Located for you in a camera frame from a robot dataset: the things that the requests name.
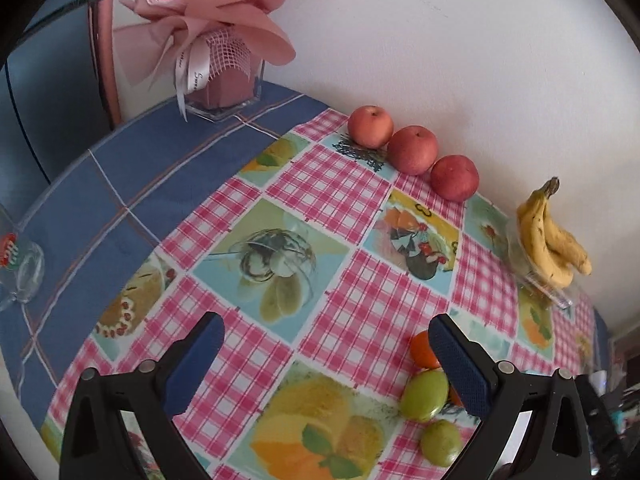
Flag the clear glass mug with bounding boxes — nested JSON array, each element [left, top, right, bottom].
[[0, 205, 46, 311]]

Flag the pale red apple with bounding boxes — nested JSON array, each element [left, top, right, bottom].
[[348, 105, 394, 149]]

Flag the pink paper flower bouquet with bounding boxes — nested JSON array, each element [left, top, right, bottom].
[[112, 0, 297, 121]]

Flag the pink wooden frame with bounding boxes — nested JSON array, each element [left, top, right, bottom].
[[87, 0, 123, 128]]

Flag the dark glossy cabinet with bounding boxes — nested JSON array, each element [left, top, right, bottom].
[[0, 0, 111, 186]]

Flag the clear plastic container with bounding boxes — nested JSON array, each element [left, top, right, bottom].
[[506, 220, 583, 308]]

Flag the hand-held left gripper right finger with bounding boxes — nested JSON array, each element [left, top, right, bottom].
[[428, 313, 593, 480]]

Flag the green mango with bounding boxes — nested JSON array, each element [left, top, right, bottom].
[[420, 419, 463, 467], [399, 369, 450, 422]]

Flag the yellow banana bunch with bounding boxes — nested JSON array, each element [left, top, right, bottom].
[[516, 176, 593, 288]]

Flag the pink checkered tablecloth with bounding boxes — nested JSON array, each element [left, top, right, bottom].
[[40, 107, 608, 480]]

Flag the square clear glass vase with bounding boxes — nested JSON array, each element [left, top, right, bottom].
[[177, 30, 265, 121]]

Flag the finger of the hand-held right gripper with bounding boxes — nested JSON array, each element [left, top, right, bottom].
[[575, 374, 626, 480]]

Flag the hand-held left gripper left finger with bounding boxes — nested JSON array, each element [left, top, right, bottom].
[[60, 311, 226, 480]]

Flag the blue tablecloth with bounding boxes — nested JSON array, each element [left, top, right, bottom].
[[0, 80, 333, 428]]

